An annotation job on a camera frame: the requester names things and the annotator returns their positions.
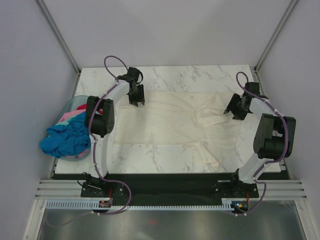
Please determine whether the cream white t-shirt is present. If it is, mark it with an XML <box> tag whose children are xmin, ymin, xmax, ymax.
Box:
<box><xmin>114</xmin><ymin>91</ymin><xmax>241</xmax><ymax>170</ymax></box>

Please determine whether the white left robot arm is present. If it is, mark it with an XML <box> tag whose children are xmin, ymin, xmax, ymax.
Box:
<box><xmin>84</xmin><ymin>67</ymin><xmax>145</xmax><ymax>179</ymax></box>

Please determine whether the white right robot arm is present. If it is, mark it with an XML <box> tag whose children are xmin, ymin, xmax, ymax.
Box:
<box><xmin>224</xmin><ymin>82</ymin><xmax>297</xmax><ymax>197</ymax></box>

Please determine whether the red t-shirt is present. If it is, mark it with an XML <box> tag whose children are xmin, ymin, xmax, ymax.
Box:
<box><xmin>76</xmin><ymin>103</ymin><xmax>87</xmax><ymax>111</ymax></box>

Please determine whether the clear teal-rimmed plastic basket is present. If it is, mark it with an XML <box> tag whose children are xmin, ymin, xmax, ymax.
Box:
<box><xmin>53</xmin><ymin>95</ymin><xmax>91</xmax><ymax>162</ymax></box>

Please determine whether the pink t-shirt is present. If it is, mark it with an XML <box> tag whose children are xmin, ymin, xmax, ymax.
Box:
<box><xmin>56</xmin><ymin>109</ymin><xmax>85</xmax><ymax>126</ymax></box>

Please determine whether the blue t-shirt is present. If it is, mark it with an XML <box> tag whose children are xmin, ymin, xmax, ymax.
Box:
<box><xmin>39</xmin><ymin>112</ymin><xmax>91</xmax><ymax>158</ymax></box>

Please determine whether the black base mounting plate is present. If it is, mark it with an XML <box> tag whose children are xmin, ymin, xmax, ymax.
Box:
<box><xmin>81</xmin><ymin>173</ymin><xmax>259</xmax><ymax>205</ymax></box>

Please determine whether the right aluminium corner post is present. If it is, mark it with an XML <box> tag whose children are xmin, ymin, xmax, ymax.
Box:
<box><xmin>253</xmin><ymin>0</ymin><xmax>300</xmax><ymax>73</ymax></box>

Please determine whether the aluminium corner post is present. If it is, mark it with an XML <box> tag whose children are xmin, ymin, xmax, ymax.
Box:
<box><xmin>34</xmin><ymin>0</ymin><xmax>81</xmax><ymax>76</ymax></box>
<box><xmin>253</xmin><ymin>0</ymin><xmax>300</xmax><ymax>73</ymax></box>

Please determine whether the left aluminium corner post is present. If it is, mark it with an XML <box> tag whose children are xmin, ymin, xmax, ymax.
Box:
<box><xmin>34</xmin><ymin>0</ymin><xmax>81</xmax><ymax>76</ymax></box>

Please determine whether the aluminium frame rail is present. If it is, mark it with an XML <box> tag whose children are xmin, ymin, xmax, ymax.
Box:
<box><xmin>35</xmin><ymin>180</ymin><xmax>307</xmax><ymax>201</ymax></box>

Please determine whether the white slotted cable duct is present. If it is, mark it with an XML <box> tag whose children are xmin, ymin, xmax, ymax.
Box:
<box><xmin>45</xmin><ymin>199</ymin><xmax>234</xmax><ymax>211</ymax></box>

